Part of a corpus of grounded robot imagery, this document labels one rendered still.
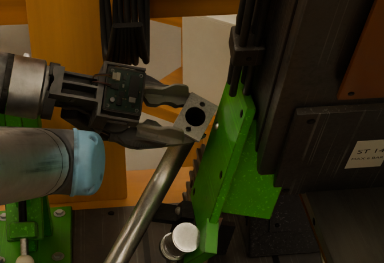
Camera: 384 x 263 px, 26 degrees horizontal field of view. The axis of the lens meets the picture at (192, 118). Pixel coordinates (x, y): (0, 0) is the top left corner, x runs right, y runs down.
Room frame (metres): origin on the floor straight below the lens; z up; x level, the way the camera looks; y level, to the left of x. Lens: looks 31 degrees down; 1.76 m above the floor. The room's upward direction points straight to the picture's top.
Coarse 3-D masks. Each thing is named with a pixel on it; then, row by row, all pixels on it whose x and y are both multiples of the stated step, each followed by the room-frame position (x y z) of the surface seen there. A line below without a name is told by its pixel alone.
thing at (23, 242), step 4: (20, 240) 0.97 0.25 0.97; (24, 240) 0.96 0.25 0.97; (20, 244) 0.96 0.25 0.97; (24, 244) 0.96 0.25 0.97; (28, 244) 0.96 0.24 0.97; (20, 248) 0.96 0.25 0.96; (24, 248) 0.96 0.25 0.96; (28, 248) 0.96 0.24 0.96; (24, 252) 0.95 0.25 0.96; (28, 252) 0.96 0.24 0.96; (20, 256) 0.95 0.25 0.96; (24, 256) 0.95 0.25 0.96; (28, 256) 0.95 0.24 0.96; (16, 260) 0.94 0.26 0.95; (20, 260) 0.94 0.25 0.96; (24, 260) 0.94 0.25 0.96; (28, 260) 0.94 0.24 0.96; (32, 260) 0.94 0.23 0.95
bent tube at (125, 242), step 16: (192, 96) 0.94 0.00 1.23; (192, 112) 0.95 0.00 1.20; (208, 112) 0.93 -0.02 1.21; (192, 128) 0.91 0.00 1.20; (192, 144) 0.97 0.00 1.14; (176, 160) 0.97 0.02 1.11; (160, 176) 0.97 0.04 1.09; (144, 192) 0.95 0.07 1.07; (160, 192) 0.95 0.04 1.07; (144, 208) 0.93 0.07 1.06; (128, 224) 0.91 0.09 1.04; (144, 224) 0.91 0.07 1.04; (128, 240) 0.89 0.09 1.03; (112, 256) 0.87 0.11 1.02; (128, 256) 0.88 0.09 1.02
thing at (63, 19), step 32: (32, 0) 1.18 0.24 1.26; (64, 0) 1.18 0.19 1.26; (96, 0) 1.19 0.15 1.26; (32, 32) 1.18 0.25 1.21; (64, 32) 1.18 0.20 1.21; (96, 32) 1.19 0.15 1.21; (64, 64) 1.18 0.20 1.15; (96, 64) 1.19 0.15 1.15; (64, 128) 1.18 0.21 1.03; (96, 192) 1.19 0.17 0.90
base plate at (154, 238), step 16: (112, 208) 1.14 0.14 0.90; (128, 208) 1.14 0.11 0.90; (80, 224) 1.10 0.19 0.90; (96, 224) 1.10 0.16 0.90; (112, 224) 1.10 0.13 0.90; (160, 224) 1.10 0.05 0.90; (80, 240) 1.05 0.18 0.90; (96, 240) 1.05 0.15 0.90; (112, 240) 1.05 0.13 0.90; (144, 240) 1.05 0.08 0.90; (160, 240) 1.05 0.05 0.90; (240, 240) 1.05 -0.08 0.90; (80, 256) 1.01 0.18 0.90; (96, 256) 1.01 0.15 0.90; (144, 256) 1.01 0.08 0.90; (160, 256) 1.01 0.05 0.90; (224, 256) 1.01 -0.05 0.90; (240, 256) 1.01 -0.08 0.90; (272, 256) 1.01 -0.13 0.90; (288, 256) 1.01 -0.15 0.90; (304, 256) 1.01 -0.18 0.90
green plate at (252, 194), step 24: (240, 96) 0.87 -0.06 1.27; (216, 120) 0.94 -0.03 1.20; (240, 120) 0.85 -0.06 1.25; (216, 144) 0.90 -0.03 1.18; (240, 144) 0.83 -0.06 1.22; (216, 168) 0.87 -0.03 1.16; (240, 168) 0.85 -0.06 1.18; (192, 192) 0.94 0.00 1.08; (216, 192) 0.84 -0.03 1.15; (240, 192) 0.85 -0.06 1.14; (264, 192) 0.85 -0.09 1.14; (216, 216) 0.83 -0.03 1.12; (264, 216) 0.85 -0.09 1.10
